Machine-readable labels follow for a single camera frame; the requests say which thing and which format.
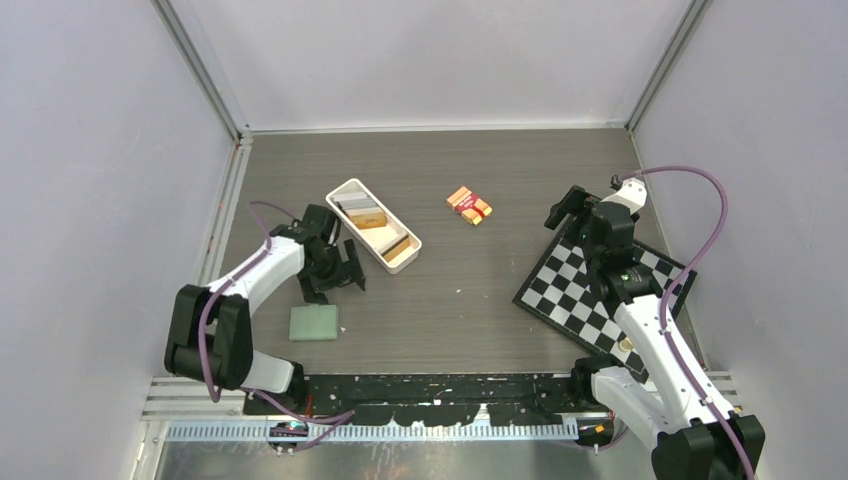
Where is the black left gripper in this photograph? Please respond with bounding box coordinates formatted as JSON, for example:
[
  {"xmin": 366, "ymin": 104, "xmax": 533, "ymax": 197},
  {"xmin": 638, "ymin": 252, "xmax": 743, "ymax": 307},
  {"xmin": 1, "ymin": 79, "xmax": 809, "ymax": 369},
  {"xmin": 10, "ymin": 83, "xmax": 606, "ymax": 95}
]
[{"xmin": 297, "ymin": 238, "xmax": 363, "ymax": 304}]

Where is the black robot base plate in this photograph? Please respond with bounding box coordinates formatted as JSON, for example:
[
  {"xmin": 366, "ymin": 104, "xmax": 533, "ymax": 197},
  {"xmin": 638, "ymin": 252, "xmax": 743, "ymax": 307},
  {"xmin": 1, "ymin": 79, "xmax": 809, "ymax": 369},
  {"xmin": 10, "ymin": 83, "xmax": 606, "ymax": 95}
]
[{"xmin": 243, "ymin": 373, "xmax": 610, "ymax": 427}]

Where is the grey credit card stack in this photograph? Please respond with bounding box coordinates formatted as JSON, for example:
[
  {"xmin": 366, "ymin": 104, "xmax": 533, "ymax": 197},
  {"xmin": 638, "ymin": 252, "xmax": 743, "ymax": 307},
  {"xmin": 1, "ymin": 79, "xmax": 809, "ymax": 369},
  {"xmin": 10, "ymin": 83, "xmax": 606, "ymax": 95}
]
[{"xmin": 332, "ymin": 190, "xmax": 377, "ymax": 211}]

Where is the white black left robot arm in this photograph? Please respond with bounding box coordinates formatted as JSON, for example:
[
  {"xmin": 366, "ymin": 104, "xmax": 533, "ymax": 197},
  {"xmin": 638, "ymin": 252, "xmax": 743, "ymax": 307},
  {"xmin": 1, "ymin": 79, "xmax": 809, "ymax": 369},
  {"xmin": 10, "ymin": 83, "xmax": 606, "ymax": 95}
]
[{"xmin": 164, "ymin": 204, "xmax": 366, "ymax": 414}]

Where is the gold credit card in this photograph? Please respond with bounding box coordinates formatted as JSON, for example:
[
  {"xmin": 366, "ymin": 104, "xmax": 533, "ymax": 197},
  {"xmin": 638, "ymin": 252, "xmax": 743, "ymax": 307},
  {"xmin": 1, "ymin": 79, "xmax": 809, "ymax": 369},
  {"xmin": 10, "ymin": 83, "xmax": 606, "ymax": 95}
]
[{"xmin": 345, "ymin": 206, "xmax": 388, "ymax": 230}]

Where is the red orange small box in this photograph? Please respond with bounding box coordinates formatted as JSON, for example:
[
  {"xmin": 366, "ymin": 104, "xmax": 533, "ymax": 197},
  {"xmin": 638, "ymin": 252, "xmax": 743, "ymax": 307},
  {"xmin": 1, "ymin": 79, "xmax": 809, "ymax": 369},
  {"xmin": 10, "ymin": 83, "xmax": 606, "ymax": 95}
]
[{"xmin": 446, "ymin": 186, "xmax": 493, "ymax": 225}]

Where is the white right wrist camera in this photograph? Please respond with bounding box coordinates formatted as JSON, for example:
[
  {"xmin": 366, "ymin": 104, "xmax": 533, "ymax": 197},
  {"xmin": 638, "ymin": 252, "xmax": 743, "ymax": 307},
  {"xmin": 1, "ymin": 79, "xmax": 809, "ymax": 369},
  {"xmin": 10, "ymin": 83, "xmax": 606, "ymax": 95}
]
[{"xmin": 602, "ymin": 175, "xmax": 648, "ymax": 215}]

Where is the mint green card holder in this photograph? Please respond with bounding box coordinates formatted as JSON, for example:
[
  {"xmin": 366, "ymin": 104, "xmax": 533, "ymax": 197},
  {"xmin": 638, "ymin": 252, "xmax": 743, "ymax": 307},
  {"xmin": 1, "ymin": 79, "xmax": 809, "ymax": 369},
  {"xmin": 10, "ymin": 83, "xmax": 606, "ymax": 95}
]
[{"xmin": 289, "ymin": 305, "xmax": 339, "ymax": 342}]

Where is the black white chessboard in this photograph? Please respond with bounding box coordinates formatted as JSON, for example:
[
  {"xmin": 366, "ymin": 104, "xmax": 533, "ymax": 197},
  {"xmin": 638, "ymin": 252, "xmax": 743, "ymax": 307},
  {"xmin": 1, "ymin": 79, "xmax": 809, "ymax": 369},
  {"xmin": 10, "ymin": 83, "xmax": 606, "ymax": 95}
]
[{"xmin": 511, "ymin": 215, "xmax": 698, "ymax": 385}]

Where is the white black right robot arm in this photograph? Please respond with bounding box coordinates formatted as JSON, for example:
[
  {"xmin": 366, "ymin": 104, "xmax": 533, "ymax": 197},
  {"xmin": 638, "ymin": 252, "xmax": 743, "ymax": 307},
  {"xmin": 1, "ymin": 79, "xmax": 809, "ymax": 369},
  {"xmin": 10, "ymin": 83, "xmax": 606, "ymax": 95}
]
[{"xmin": 545, "ymin": 181, "xmax": 765, "ymax": 479}]

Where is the white rectangular plastic tray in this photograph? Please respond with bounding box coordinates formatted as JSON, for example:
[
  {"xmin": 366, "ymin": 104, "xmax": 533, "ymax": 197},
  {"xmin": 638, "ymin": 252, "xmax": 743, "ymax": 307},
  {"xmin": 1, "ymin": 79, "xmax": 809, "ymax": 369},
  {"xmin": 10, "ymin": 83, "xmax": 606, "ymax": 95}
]
[{"xmin": 325, "ymin": 178, "xmax": 422, "ymax": 274}]

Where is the aluminium frame rail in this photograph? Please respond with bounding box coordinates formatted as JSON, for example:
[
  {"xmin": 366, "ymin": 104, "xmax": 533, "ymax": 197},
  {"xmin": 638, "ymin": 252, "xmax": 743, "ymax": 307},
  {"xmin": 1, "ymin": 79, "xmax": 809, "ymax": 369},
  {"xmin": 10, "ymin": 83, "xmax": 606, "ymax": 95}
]
[{"xmin": 140, "ymin": 370, "xmax": 743, "ymax": 445}]

